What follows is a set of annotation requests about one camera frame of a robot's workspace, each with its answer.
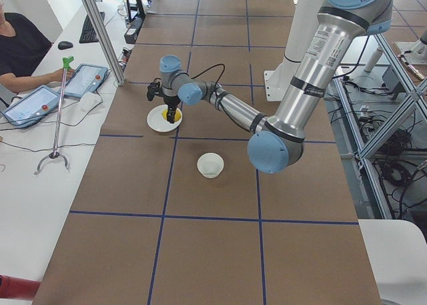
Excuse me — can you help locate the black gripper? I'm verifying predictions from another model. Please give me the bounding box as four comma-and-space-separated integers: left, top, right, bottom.
163, 94, 180, 123

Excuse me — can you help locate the yellow lemon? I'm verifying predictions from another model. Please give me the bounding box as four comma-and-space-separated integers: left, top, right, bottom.
161, 108, 182, 123

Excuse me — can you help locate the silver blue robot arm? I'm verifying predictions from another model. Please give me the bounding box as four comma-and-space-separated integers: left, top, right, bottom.
159, 0, 393, 174

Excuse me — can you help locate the white plate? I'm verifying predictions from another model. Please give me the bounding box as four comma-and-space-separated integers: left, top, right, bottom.
146, 105, 182, 133

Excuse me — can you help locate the white bowl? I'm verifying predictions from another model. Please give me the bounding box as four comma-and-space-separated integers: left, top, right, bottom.
197, 152, 224, 178

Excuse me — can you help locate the black computer box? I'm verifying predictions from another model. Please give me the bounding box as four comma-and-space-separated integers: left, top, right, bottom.
124, 17, 144, 45

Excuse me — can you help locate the blue teach pendant far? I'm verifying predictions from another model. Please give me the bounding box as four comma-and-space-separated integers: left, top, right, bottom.
64, 63, 109, 99

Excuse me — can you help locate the blue teach pendant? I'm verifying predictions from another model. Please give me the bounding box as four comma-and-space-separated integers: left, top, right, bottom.
1, 85, 60, 128
64, 63, 109, 99

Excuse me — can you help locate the white cloth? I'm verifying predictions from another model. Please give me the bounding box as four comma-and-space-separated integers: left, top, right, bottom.
79, 92, 103, 113

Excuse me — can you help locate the black keyboard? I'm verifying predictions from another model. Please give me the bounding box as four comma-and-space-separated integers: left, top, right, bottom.
79, 15, 99, 44

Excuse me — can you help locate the black computer mouse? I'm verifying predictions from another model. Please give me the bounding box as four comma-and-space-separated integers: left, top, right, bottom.
57, 41, 73, 50

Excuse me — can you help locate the blue teach pendant near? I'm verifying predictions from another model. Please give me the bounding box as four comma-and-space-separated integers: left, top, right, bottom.
1, 85, 60, 128

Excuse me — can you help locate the person in black shirt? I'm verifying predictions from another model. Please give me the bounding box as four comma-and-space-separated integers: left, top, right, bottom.
1, 1, 63, 93

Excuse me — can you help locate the red cylinder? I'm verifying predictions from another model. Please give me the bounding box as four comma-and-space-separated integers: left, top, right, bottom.
0, 275, 41, 300

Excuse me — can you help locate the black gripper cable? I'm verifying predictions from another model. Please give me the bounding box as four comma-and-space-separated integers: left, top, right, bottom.
188, 63, 226, 85

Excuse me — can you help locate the green handled reacher grabber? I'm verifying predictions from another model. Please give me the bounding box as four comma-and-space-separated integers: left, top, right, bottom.
34, 56, 74, 175

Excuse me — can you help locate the aluminium frame post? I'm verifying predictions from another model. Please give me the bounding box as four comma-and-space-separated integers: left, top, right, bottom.
81, 0, 125, 86

